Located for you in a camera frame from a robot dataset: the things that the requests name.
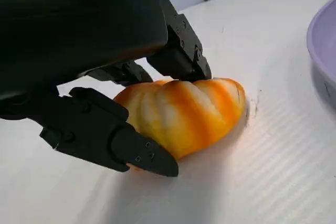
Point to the orange and white bread roll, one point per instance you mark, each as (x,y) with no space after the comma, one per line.
(189,116)

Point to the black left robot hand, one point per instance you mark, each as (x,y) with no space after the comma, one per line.
(78,24)

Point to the lilac plate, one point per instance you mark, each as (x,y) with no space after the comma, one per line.
(324,51)

